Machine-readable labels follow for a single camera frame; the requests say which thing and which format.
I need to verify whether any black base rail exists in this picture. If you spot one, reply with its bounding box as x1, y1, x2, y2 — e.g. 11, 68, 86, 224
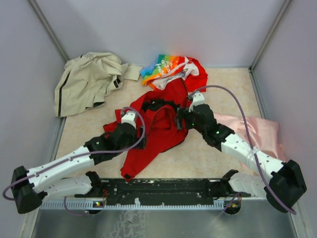
75, 178, 236, 206

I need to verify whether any red jacket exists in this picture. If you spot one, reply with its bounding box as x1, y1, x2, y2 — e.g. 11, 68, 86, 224
103, 78, 192, 181

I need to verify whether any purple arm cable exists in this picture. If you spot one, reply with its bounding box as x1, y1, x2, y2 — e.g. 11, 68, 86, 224
2, 106, 147, 217
188, 85, 297, 215

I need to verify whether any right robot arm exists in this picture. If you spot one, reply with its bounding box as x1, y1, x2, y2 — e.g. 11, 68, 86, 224
176, 104, 307, 214

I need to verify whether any aluminium frame post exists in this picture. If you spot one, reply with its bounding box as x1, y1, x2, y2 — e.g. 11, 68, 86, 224
27, 0, 70, 62
249, 0, 293, 73

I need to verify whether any left aluminium frame post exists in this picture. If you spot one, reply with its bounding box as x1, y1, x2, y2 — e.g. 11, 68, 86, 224
27, 0, 70, 62

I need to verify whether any right aluminium frame post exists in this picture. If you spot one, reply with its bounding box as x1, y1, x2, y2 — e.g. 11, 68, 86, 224
249, 0, 293, 73

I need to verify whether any beige jacket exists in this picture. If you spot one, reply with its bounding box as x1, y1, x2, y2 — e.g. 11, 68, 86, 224
54, 52, 142, 118

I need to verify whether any rainbow white red garment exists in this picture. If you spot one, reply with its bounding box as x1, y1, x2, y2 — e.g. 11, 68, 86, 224
140, 55, 208, 92

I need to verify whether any white slotted cable duct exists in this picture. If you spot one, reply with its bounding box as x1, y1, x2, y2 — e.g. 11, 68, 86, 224
39, 198, 230, 211

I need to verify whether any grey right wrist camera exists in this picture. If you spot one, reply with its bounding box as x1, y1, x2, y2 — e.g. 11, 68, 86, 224
188, 91, 205, 113

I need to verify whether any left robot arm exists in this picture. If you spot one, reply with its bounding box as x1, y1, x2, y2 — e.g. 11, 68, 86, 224
9, 122, 145, 214

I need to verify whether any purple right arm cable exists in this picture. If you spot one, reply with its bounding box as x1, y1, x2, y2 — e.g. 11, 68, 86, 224
188, 85, 297, 215

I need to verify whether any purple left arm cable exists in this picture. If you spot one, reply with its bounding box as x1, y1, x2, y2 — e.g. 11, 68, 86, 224
2, 106, 147, 217

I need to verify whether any pink satin cloth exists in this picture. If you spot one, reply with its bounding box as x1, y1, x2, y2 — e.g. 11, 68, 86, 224
214, 114, 286, 162

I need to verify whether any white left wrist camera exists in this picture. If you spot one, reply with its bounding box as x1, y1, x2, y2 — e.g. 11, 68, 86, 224
121, 111, 137, 127

